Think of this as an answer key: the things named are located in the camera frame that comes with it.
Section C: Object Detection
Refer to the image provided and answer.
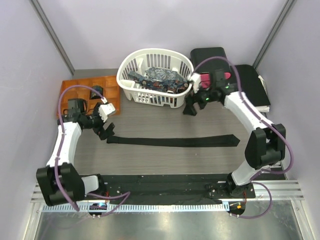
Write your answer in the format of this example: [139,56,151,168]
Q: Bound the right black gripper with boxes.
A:
[182,81,216,117]

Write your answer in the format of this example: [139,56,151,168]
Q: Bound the black tie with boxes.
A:
[106,134,240,148]

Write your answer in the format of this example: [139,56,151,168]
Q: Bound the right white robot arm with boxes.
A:
[183,70,286,198]

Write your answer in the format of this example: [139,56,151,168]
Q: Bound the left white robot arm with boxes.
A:
[36,98,116,206]

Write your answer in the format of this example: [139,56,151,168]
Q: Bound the floral patterned ties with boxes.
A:
[128,67,189,94]

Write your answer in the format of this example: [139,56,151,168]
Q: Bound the black pink drawer box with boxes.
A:
[190,47,231,89]

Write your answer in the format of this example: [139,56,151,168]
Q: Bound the rolled dark patterned tie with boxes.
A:
[89,85,104,100]

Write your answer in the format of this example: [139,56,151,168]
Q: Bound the orange wooden compartment tray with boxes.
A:
[60,75,121,115]

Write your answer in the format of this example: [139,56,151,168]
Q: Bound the white plastic basket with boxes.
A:
[116,48,194,109]

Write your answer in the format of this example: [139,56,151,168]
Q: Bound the black folder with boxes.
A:
[235,64,271,107]

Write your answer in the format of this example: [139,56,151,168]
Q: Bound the white teal book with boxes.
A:
[256,75,270,113]

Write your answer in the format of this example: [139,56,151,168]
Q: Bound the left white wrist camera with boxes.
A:
[98,97,116,123]

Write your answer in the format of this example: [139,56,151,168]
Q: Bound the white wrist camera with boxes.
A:
[187,73,202,94]
[98,97,116,123]

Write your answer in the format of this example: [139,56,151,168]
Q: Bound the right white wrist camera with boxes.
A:
[187,73,202,94]

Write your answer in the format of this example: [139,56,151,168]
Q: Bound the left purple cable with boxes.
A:
[55,84,131,218]

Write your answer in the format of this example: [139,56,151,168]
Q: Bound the purple cable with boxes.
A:
[192,56,295,219]
[55,84,131,218]

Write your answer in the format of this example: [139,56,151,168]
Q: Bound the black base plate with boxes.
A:
[94,174,256,206]

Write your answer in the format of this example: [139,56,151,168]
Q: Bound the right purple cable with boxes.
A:
[192,56,295,219]

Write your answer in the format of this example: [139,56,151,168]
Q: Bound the aluminium rail frame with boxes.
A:
[23,181,315,240]

